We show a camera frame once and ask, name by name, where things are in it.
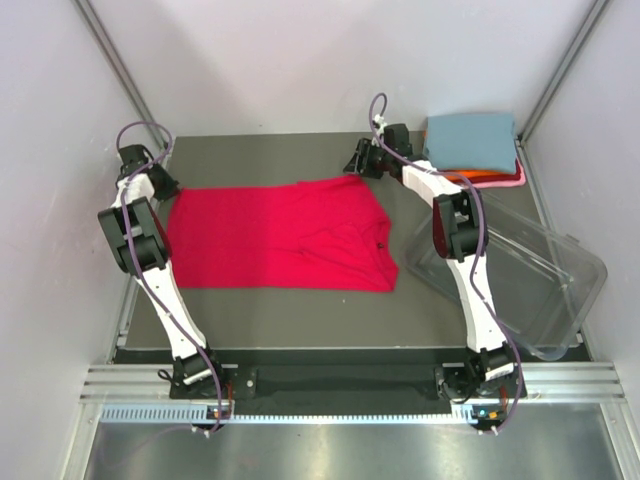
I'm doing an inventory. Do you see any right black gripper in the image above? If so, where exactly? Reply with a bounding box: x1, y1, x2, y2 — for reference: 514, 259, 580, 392
343, 139, 393, 180

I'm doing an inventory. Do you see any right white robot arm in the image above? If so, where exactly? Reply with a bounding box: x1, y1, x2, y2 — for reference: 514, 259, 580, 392
344, 115, 517, 398

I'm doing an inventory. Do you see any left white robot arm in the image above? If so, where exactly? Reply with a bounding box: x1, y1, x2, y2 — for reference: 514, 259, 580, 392
97, 144, 227, 397

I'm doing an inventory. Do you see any folded orange t shirt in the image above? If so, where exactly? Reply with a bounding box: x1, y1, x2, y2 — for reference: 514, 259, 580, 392
444, 170, 508, 183

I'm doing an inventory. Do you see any folded blue t shirt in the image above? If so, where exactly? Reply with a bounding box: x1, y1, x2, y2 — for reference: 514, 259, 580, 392
424, 112, 517, 174

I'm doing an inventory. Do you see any folded dark red t shirt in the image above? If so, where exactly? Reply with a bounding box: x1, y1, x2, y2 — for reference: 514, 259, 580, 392
468, 174, 526, 188

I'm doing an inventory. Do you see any folded pink t shirt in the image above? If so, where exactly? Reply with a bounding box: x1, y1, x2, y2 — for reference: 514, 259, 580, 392
472, 159, 527, 188

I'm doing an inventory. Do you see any clear plastic bin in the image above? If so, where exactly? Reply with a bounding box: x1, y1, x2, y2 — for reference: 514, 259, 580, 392
400, 193, 607, 361

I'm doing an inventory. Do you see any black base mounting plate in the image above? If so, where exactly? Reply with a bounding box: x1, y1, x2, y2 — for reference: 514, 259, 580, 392
158, 346, 519, 400

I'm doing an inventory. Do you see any left aluminium frame post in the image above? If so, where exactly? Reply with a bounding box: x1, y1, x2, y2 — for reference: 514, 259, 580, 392
71, 0, 168, 148

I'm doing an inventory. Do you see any aluminium frame post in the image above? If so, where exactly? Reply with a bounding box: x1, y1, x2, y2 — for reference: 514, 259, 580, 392
71, 0, 168, 148
517, 0, 612, 148

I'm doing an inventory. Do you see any slotted grey cable duct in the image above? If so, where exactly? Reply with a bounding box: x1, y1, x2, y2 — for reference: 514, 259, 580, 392
99, 402, 499, 426

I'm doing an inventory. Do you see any right aluminium frame post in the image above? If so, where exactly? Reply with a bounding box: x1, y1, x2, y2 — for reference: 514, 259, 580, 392
517, 0, 612, 148

